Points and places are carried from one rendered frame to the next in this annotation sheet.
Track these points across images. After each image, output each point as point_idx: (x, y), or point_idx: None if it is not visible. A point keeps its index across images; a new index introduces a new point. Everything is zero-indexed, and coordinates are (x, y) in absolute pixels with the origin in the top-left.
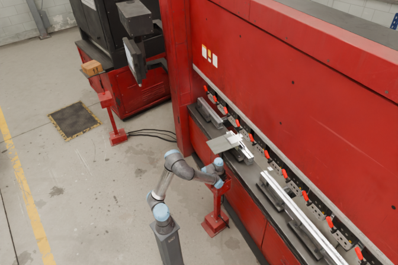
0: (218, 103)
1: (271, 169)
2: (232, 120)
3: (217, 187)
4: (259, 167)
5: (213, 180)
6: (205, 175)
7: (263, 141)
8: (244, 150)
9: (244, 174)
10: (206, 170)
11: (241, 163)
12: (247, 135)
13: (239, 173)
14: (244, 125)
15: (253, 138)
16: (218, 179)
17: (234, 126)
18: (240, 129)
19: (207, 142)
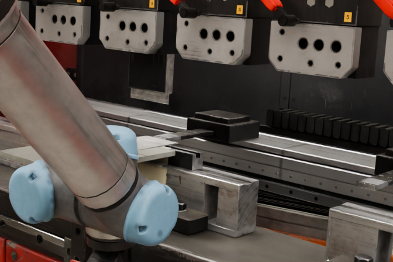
0: None
1: (376, 183)
2: (130, 26)
3: (145, 230)
4: (293, 237)
5: (123, 160)
6: (79, 89)
7: None
8: (202, 172)
9: (242, 260)
10: (48, 169)
11: (200, 235)
12: (229, 27)
13: (213, 259)
14: None
15: None
16: (144, 178)
17: (134, 80)
18: (191, 9)
19: (9, 151)
